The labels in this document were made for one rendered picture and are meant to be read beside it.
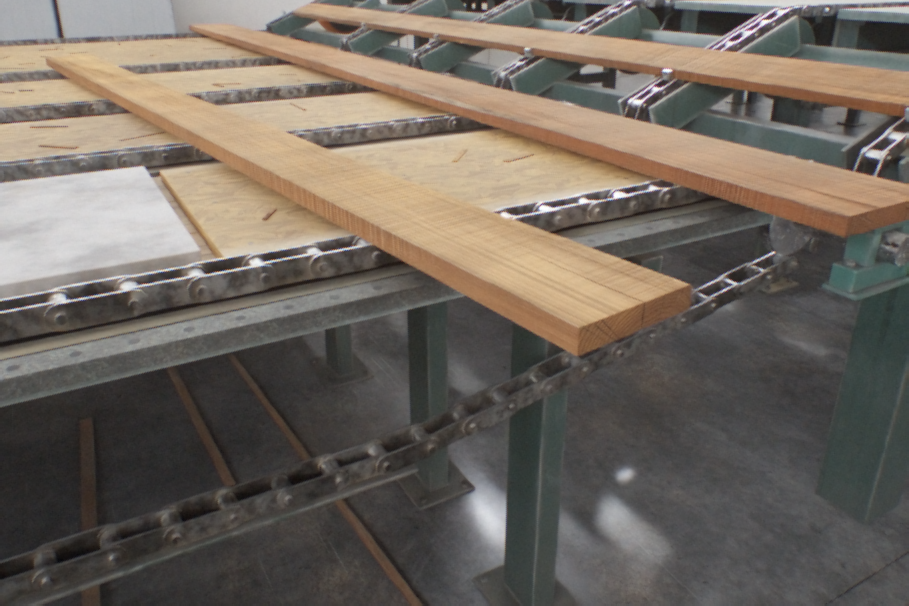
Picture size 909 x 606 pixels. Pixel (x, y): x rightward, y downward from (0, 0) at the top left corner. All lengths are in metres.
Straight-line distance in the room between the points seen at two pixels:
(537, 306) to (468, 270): 0.10
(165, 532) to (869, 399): 1.41
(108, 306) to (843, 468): 1.58
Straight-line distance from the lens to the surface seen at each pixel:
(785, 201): 1.02
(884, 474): 1.88
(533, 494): 1.35
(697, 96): 1.97
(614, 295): 0.66
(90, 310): 0.80
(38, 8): 6.21
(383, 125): 1.53
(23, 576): 0.96
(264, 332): 0.80
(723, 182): 1.07
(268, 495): 0.96
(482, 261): 0.72
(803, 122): 2.92
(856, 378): 1.80
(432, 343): 1.58
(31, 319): 0.80
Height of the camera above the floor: 1.15
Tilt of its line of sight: 22 degrees down
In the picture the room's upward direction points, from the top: straight up
